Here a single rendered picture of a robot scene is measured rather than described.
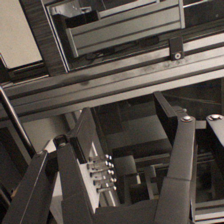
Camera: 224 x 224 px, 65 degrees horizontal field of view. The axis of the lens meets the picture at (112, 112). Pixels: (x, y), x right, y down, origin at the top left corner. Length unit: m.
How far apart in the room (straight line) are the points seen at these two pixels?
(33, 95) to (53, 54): 0.11
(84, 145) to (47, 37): 0.28
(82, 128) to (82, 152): 0.02
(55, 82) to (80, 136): 0.26
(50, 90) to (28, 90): 0.05
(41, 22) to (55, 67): 0.09
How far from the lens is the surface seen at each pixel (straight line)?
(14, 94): 0.47
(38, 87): 0.43
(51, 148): 0.35
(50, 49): 0.40
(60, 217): 0.32
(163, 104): 0.17
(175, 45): 0.39
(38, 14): 0.41
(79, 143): 0.16
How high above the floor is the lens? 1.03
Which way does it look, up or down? 7 degrees down
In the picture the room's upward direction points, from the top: 77 degrees clockwise
